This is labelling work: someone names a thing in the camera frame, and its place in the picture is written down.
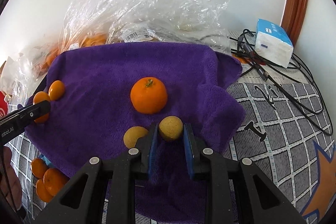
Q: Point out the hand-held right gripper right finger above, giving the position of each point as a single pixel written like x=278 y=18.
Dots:
x=188 y=150

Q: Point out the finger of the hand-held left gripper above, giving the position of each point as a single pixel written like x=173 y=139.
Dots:
x=31 y=113

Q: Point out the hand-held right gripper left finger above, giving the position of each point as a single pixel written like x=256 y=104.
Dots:
x=153 y=150

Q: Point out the small mandarin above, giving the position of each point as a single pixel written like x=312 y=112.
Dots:
x=56 y=90
x=39 y=98

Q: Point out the small yellow round fruit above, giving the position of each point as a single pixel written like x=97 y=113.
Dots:
x=134 y=136
x=170 y=128

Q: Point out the large orange with stem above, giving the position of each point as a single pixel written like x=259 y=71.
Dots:
x=148 y=95

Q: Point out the purple towel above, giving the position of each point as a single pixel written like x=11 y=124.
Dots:
x=105 y=82

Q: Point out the person's left hand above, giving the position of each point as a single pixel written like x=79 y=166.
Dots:
x=11 y=176

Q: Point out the red paper bag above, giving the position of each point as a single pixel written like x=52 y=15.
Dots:
x=4 y=106

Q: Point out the white plastic bag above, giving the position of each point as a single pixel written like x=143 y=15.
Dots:
x=8 y=74

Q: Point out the small blue object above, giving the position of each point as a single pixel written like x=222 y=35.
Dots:
x=47 y=161

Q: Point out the cluster of loose mandarins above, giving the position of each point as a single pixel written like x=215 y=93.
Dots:
x=52 y=179

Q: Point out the grey checked tablecloth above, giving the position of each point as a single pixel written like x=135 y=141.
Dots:
x=275 y=121

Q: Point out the bagged oranges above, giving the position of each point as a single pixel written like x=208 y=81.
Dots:
x=92 y=40

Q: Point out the clear plastic bag with label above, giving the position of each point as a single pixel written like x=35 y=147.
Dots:
x=78 y=11

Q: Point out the blue and white tissue packet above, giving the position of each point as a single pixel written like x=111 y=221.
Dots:
x=273 y=45

